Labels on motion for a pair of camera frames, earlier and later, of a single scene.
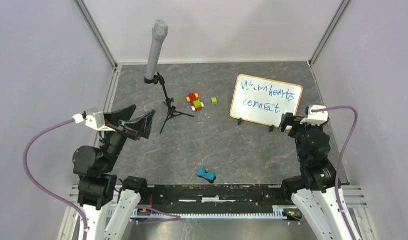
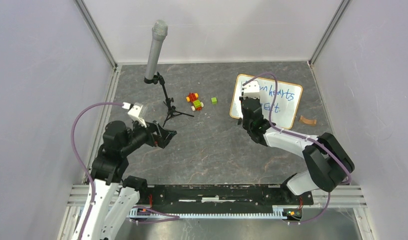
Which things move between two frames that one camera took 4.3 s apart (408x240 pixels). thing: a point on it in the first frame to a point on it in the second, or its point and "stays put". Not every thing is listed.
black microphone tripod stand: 172,111 stays put
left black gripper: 142,126 to 154,138
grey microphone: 160,30 stays put
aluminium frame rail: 354,197 stays put
